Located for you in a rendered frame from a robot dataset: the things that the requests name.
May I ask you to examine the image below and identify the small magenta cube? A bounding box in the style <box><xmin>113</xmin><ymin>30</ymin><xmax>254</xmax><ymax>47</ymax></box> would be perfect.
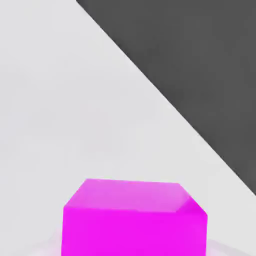
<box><xmin>61</xmin><ymin>178</ymin><xmax>208</xmax><ymax>256</ymax></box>

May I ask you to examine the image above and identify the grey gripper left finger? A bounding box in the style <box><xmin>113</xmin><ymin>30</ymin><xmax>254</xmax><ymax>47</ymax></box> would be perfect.
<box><xmin>31</xmin><ymin>226</ymin><xmax>64</xmax><ymax>256</ymax></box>

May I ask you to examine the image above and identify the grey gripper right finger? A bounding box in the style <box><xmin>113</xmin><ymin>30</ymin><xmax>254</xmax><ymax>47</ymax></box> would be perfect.
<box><xmin>206</xmin><ymin>238</ymin><xmax>249</xmax><ymax>256</ymax></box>

